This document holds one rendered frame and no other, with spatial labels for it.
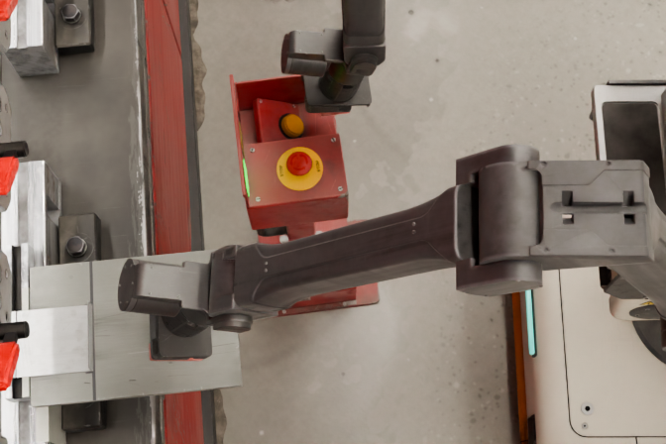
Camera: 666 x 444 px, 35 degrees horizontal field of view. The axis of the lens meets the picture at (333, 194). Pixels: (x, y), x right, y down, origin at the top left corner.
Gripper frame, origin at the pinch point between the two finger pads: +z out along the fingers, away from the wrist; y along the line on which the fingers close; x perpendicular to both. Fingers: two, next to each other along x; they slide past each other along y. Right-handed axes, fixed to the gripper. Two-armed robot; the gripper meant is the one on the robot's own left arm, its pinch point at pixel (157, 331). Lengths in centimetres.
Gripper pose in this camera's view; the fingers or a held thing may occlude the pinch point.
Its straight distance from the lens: 135.1
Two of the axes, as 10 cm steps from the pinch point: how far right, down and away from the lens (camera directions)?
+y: 1.0, 9.4, -3.3
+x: 8.7, 0.8, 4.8
